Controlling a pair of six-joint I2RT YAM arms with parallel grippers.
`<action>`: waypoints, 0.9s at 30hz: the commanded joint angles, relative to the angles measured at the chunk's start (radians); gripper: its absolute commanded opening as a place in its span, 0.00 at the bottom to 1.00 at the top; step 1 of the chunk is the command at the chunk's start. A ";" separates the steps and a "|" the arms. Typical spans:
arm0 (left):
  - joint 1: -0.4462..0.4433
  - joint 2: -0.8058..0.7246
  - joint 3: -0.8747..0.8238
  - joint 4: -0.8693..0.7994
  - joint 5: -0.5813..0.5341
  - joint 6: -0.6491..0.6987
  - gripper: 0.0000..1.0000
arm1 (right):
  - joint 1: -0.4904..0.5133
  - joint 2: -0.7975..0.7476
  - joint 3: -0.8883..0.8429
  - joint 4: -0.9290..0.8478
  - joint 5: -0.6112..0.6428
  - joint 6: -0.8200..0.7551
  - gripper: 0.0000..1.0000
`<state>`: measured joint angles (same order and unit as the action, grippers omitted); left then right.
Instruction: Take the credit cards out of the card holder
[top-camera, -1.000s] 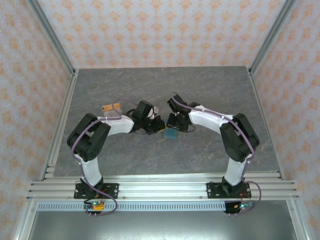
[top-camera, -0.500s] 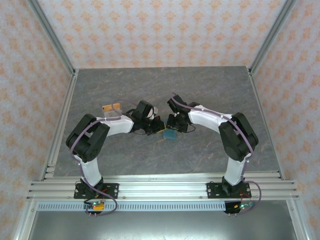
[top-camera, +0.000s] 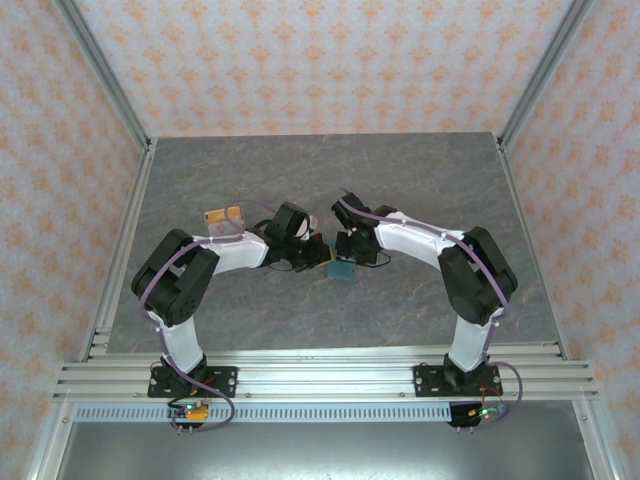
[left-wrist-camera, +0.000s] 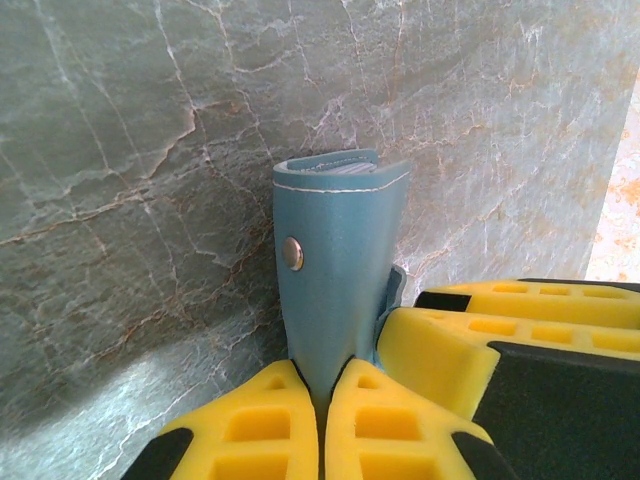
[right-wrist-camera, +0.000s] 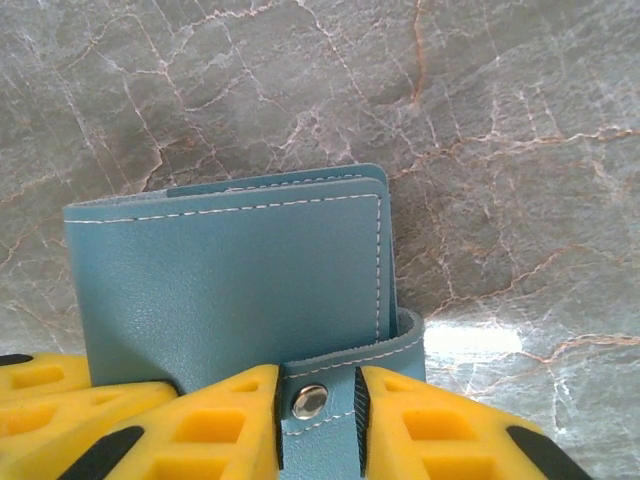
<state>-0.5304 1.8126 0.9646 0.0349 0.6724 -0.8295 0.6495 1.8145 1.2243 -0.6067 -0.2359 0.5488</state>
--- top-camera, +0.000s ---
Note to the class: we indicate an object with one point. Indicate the teal card holder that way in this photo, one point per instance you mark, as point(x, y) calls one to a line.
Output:
point(342, 274)

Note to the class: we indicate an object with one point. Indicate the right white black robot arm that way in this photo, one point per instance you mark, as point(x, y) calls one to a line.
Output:
point(470, 345)

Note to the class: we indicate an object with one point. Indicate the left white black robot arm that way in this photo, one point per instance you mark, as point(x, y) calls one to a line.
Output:
point(180, 345)

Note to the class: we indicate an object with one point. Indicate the wide aluminium mounting beam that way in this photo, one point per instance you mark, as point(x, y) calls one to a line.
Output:
point(325, 382)

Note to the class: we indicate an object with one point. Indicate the grey metal sheet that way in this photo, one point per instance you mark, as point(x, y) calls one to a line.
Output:
point(320, 455)

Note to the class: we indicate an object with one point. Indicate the aluminium table edge rail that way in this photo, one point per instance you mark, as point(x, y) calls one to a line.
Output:
point(325, 354)

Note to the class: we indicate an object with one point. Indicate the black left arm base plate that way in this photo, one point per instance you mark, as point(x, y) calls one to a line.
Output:
point(225, 380)

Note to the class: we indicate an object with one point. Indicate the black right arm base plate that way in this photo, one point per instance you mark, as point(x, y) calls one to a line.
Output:
point(425, 380)

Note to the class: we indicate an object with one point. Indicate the aluminium side rail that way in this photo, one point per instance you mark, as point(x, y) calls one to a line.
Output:
point(518, 195)
point(127, 225)

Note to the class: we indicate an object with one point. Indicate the aluminium frame post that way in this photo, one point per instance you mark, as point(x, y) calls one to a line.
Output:
point(100, 65)
point(545, 70)

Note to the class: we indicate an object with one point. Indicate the aluminium frame strut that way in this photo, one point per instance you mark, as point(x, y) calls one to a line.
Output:
point(47, 445)
point(597, 445)

